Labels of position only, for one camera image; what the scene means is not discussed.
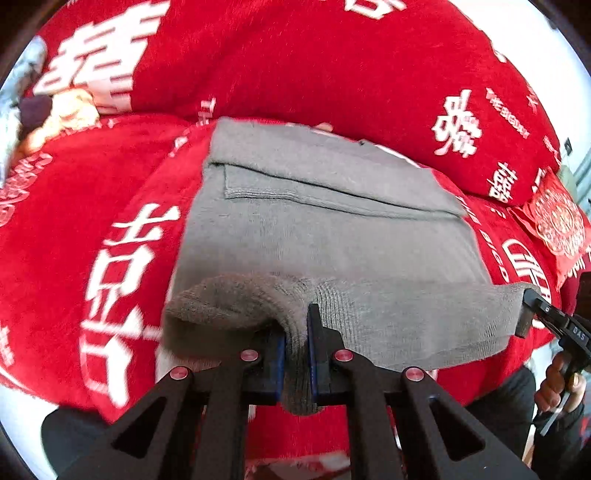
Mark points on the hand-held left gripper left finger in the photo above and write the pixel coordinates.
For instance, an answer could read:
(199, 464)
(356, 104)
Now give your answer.
(277, 364)

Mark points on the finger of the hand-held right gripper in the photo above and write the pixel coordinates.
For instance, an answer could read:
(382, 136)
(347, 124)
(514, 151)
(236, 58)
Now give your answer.
(528, 314)

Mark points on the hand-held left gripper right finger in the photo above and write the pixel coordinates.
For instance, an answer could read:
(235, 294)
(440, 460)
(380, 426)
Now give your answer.
(316, 364)

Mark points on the grey knit sweater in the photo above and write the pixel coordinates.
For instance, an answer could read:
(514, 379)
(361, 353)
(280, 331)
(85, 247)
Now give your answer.
(332, 240)

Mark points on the person's right forearm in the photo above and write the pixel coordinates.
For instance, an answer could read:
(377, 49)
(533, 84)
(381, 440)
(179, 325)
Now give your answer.
(572, 443)

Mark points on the person's right hand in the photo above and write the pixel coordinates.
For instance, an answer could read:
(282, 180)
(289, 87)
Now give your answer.
(549, 387)

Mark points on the red embroidered cushion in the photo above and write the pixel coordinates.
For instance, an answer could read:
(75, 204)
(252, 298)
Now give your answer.
(554, 217)

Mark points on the red printed sofa cover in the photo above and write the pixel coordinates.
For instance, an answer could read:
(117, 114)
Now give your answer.
(277, 60)

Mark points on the orange cloth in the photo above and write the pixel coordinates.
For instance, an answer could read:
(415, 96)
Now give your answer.
(74, 110)

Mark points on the dark maroon cloth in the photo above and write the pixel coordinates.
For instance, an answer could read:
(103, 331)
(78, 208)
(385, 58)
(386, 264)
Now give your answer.
(37, 110)

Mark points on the pale floral quilt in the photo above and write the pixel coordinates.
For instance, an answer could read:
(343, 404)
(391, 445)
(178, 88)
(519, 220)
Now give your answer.
(18, 92)

